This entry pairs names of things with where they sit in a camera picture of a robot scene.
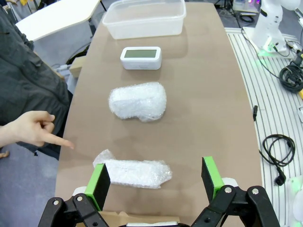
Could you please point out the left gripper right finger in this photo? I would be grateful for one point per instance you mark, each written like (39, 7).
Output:
(211, 179)

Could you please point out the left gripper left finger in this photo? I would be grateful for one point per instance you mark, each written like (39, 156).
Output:
(98, 186)

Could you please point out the long bubble-wrapped clock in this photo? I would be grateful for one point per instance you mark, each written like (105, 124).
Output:
(137, 172)

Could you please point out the rounded bubble-wrapped clock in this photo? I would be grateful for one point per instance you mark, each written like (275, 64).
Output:
(137, 100)

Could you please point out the white digital clock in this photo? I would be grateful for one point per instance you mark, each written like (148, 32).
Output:
(140, 56)

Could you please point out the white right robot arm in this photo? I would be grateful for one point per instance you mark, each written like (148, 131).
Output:
(270, 26)

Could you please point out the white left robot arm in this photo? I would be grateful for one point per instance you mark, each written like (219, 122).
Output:
(298, 208)

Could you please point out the person's right hand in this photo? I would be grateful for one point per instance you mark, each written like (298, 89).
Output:
(26, 130)

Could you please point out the open cardboard box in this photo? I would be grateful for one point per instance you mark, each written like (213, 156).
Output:
(146, 216)

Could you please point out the small black plug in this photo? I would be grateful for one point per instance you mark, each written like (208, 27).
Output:
(255, 113)

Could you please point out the white slotted mounting plate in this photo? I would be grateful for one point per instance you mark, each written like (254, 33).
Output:
(272, 101)

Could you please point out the large cardboard floor box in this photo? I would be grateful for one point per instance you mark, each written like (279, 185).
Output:
(76, 67)

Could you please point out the person in dark grey jacket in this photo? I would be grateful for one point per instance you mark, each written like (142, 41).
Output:
(23, 78)

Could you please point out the clear plastic container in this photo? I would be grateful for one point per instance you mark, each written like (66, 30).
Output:
(142, 23)

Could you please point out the white side table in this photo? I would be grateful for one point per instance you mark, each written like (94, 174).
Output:
(56, 16)

